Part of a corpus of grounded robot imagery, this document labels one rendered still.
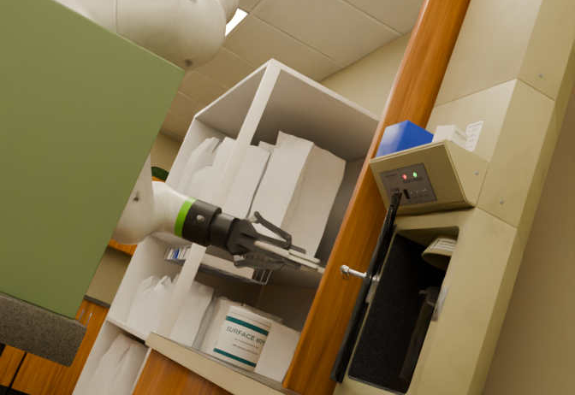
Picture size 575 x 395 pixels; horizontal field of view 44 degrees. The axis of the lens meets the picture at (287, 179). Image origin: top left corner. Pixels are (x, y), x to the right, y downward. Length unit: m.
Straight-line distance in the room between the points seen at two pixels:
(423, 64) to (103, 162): 1.26
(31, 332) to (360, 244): 1.16
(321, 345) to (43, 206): 1.06
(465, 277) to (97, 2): 0.88
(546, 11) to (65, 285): 1.24
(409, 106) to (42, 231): 1.26
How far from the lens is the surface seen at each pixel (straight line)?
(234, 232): 1.54
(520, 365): 1.91
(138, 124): 0.82
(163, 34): 0.97
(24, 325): 0.73
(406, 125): 1.68
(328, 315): 1.73
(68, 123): 0.81
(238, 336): 2.02
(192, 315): 2.66
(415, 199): 1.62
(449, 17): 2.02
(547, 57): 1.68
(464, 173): 1.49
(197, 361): 1.68
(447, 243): 1.58
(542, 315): 1.91
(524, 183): 1.58
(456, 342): 1.47
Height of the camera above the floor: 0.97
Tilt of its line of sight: 14 degrees up
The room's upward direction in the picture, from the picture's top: 22 degrees clockwise
